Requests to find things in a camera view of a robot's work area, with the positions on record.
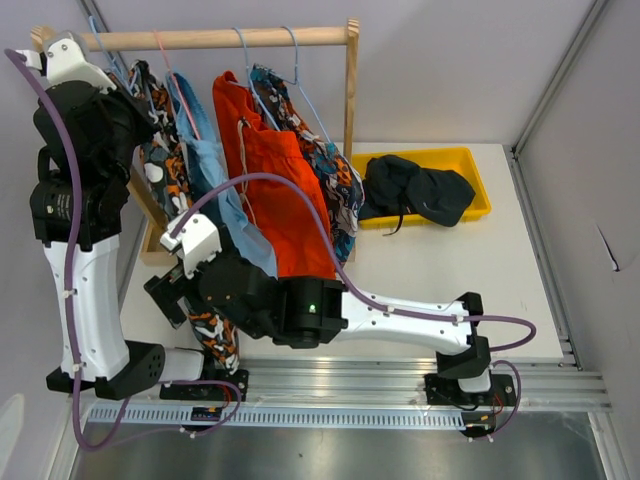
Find orange black camouflage shorts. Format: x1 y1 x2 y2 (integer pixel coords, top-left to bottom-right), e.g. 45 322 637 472
139 73 239 374

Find blue wire hanger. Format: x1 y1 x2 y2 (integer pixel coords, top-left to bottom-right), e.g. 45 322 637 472
282 25 332 143
88 15 120 76
107 60 156 111
232 27 280 131

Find pink wire hanger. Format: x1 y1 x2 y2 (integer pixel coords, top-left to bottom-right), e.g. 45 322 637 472
152 29 202 140

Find light blue shorts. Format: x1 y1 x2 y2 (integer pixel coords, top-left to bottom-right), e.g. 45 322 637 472
165 73 278 277

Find bright orange shorts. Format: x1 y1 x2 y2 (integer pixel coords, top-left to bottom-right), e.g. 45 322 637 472
212 71 336 279

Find dark navy shorts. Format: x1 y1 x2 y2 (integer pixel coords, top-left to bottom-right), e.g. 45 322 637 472
359 154 476 228

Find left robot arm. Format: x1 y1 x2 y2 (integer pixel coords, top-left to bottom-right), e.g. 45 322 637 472
30 80 246 401

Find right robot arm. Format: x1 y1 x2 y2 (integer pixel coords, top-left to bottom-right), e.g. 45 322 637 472
144 256 521 438

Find blue orange patterned shorts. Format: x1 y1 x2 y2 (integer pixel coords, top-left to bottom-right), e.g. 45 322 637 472
251 64 365 264

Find wooden clothes rack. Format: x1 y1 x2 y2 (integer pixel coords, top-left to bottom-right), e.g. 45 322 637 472
17 19 359 265

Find yellow plastic tray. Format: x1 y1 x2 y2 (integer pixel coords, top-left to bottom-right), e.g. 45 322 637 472
353 147 492 234

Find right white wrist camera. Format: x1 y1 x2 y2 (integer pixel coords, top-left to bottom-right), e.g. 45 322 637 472
160 213 222 280

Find aluminium mounting rail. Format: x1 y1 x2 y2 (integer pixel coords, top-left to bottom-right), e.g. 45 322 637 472
67 352 614 431

